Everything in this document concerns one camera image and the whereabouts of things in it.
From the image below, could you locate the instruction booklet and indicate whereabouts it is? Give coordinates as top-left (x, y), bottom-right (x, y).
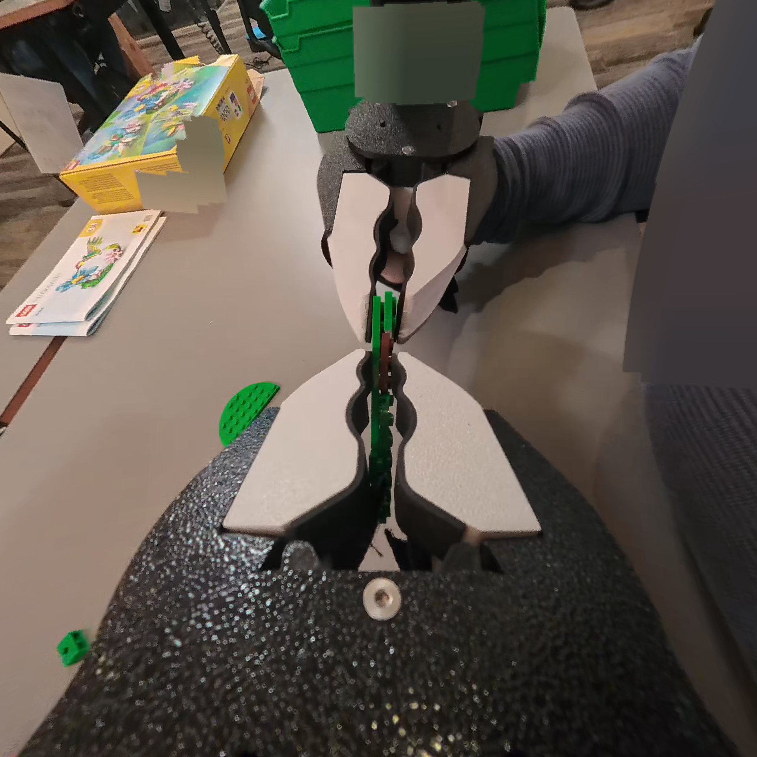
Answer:
top-left (6, 210), bottom-right (168, 326)
top-left (7, 222), bottom-right (168, 338)

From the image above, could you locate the yellow lego box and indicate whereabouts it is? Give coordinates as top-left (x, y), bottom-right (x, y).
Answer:
top-left (59, 54), bottom-right (261, 214)

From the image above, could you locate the person's own torso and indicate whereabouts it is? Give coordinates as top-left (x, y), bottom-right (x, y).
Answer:
top-left (645, 383), bottom-right (757, 681)

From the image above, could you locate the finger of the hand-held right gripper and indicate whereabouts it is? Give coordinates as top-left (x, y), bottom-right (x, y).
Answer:
top-left (324, 172), bottom-right (392, 348)
top-left (396, 175), bottom-right (474, 347)

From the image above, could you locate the green lego plate assembly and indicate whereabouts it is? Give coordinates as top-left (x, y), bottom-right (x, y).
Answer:
top-left (367, 290), bottom-right (399, 525)

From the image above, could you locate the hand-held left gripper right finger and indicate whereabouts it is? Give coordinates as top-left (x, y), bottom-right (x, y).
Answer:
top-left (392, 352), bottom-right (543, 544)

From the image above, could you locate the small green lego brick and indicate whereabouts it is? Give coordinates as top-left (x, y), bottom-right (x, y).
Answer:
top-left (57, 629), bottom-right (91, 667)

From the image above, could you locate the white paper sheet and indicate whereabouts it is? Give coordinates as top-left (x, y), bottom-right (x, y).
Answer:
top-left (0, 73), bottom-right (84, 174)

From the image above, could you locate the green half-round lego plate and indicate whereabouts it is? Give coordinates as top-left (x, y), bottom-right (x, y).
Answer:
top-left (217, 381), bottom-right (282, 448)

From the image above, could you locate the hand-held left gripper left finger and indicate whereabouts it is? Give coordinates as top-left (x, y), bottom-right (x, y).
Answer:
top-left (223, 349), bottom-right (379, 544)

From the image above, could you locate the person's right forearm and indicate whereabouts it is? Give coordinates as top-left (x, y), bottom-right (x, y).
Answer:
top-left (473, 46), bottom-right (705, 246)

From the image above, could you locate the green storage bin stack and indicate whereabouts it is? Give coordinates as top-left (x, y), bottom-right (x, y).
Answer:
top-left (260, 0), bottom-right (548, 134)

